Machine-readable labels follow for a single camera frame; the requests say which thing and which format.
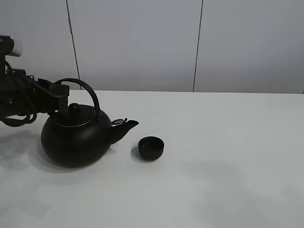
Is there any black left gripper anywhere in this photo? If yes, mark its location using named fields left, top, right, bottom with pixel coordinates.
left=0, top=55, right=69, bottom=119

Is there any small black teacup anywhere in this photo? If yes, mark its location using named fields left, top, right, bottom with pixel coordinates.
left=138, top=136, right=165, bottom=161

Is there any black round teapot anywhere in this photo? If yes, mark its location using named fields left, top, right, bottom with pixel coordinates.
left=41, top=78, right=138, bottom=168

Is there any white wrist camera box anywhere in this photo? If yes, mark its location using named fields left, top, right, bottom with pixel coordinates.
left=0, top=34, right=23, bottom=57

